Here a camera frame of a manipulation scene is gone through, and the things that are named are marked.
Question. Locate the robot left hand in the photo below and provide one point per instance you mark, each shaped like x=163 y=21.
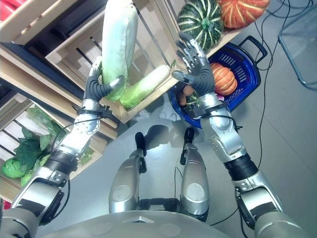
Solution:
x=95 y=85

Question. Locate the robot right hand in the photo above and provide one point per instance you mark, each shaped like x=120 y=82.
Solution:
x=201 y=77

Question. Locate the long pale napa cabbage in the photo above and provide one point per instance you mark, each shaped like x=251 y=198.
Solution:
x=119 y=44

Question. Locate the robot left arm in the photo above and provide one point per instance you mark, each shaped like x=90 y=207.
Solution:
x=79 y=131

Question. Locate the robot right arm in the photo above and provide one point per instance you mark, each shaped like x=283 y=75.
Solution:
x=227 y=138

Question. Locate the blue plastic shopping basket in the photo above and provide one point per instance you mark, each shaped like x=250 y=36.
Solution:
x=247 y=74

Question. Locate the small orange pumpkin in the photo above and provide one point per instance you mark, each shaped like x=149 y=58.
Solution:
x=224 y=78

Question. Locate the dark green striped vegetable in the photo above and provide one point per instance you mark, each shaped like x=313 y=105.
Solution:
x=191 y=101

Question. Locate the short green napa cabbage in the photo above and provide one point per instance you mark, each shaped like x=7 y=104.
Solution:
x=142 y=86

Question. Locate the wooden crate with pumpkins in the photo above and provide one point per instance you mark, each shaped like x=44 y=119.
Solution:
x=227 y=37

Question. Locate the green striped pumpkin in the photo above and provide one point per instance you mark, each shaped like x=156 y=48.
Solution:
x=200 y=22

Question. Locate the wooden crate with cabbages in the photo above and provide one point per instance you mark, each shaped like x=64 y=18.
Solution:
x=153 y=49

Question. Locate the large orange striped pumpkin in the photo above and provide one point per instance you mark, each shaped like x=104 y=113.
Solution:
x=241 y=12

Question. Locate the wooden crate with red items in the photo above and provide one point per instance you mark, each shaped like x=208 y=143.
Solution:
x=37 y=19

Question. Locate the dark green leafy vegetable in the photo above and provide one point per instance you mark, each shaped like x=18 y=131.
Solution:
x=31 y=147

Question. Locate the wooden crate with leafy greens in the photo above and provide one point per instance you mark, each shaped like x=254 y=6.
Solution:
x=15 y=134

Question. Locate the robot left leg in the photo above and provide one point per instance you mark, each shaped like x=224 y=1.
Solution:
x=123 y=183

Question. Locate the robot leg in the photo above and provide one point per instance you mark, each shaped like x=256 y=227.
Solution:
x=123 y=183
x=194 y=181

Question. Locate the robot right leg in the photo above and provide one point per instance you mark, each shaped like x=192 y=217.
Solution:
x=194 y=181

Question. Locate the red vegetable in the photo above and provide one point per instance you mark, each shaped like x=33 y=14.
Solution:
x=7 y=8

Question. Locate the round light green cabbage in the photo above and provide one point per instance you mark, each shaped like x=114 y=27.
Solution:
x=12 y=168

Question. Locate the silver robot torso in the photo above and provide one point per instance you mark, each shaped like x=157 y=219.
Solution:
x=128 y=226

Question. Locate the dark shelf frame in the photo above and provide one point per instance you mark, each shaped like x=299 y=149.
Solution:
x=49 y=72

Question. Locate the grey metal chair frame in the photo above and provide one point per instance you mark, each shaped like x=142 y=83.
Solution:
x=297 y=44

